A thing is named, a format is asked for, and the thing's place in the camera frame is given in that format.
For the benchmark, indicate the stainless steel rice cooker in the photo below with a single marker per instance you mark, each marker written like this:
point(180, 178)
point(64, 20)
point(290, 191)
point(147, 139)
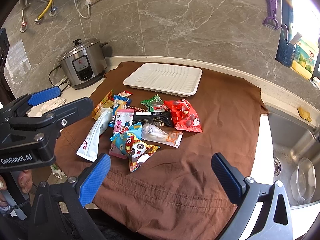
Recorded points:
point(84, 63)

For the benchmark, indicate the black snack packet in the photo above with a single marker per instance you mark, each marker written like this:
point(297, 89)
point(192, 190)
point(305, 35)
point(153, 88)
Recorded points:
point(155, 118)

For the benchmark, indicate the brown cloth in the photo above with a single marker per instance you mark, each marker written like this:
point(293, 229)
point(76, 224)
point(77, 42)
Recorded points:
point(175, 194)

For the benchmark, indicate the green yellow box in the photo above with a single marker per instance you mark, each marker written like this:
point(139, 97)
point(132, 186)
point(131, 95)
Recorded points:
point(304, 59)

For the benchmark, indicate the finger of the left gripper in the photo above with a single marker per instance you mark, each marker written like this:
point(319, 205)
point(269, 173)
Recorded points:
point(67, 111)
point(20, 106)

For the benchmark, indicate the blue yellow snack packet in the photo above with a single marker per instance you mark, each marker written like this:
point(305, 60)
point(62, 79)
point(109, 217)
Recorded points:
point(120, 102)

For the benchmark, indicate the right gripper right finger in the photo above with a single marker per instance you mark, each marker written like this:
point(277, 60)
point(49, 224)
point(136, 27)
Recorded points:
point(273, 221)

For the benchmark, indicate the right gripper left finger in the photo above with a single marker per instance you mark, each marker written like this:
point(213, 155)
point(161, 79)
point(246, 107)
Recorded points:
point(58, 210)

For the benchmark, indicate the red chocolate snack bag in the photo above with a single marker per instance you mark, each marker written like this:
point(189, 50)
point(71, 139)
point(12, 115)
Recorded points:
point(184, 116)

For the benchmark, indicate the pink cartoon candy packet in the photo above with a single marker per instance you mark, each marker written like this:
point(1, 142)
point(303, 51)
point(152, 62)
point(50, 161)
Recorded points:
point(124, 118)

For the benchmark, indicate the purple peeler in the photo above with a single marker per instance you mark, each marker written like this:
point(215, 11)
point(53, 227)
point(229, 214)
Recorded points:
point(271, 21)

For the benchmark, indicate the yellow sponge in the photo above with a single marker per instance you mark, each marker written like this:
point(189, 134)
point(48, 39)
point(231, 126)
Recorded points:
point(304, 114)

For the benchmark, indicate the small red white packet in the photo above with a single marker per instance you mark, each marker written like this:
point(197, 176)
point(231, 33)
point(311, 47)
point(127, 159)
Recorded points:
point(124, 94)

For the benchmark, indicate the white plastic tray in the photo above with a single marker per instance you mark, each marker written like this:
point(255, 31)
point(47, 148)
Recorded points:
point(171, 79)

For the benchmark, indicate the panda cartoon snack bag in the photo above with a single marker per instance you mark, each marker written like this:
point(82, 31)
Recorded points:
point(130, 144)

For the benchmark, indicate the white long snack packet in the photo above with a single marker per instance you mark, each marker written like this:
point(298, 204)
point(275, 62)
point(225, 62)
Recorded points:
point(89, 148)

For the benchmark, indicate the green snack packet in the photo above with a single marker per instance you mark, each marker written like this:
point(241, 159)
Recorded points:
point(154, 104)

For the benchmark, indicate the clear plastic container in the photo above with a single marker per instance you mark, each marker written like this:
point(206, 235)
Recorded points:
point(303, 181)

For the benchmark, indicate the blue utensil holder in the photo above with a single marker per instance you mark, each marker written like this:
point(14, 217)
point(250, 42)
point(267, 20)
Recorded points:
point(286, 51)

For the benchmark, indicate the person's left hand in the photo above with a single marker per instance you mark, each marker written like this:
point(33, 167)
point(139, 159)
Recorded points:
point(25, 181)

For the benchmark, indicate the clear orange snack packet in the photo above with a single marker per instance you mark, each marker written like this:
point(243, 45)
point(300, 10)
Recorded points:
point(154, 134)

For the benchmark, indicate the yellow gold snack packet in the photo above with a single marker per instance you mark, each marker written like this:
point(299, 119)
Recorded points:
point(106, 102)

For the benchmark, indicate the stainless steel sink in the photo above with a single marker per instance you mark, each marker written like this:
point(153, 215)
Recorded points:
point(292, 140)

